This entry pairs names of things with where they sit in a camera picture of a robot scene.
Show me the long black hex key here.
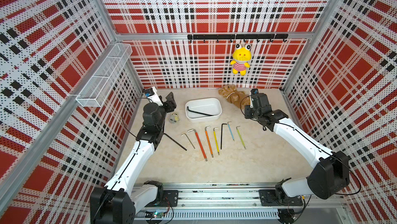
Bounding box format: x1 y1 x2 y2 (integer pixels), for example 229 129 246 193
163 133 187 151

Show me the orange handled hex key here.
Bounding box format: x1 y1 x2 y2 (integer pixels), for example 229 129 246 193
205 126 214 158

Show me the green handled hex key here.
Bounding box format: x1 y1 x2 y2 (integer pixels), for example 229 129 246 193
236 126 247 149

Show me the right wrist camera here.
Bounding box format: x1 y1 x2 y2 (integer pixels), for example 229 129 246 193
250 88 258 109

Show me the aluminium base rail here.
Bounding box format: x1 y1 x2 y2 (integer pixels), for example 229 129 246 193
137 183 353 224

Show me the red handled hex key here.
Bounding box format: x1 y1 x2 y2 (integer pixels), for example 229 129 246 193
187 128 208 163

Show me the black wall hook rail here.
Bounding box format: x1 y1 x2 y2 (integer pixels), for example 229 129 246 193
187 34 289 41

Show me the yellow frog plush toy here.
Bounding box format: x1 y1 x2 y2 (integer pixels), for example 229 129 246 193
230 43 252 76

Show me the blue handled hex key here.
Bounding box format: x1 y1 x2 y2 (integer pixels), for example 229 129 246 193
227 122 235 141

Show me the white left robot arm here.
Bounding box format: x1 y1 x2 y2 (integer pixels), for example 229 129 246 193
90 87 177 224

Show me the short black hex key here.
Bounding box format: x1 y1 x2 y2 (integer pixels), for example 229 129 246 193
186 107 214 116

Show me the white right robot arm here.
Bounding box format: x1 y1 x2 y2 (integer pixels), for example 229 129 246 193
244 89 350 204

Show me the white plastic storage box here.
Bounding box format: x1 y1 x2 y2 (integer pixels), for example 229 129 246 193
185 98 222 123

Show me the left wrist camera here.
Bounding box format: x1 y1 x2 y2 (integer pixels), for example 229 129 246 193
143 87 163 106

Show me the small silver hex key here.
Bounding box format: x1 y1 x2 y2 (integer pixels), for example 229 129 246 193
181 133 195 149

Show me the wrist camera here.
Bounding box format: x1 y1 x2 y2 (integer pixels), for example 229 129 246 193
143 87 163 106
250 88 258 109

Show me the clear tape roll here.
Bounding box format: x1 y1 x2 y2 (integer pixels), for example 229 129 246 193
169 113 180 124

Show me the brown plush teddy bear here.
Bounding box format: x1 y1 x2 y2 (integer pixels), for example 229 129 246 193
218 84 250 110

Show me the yellow handled hex key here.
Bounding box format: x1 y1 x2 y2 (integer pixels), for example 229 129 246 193
213 127 220 155

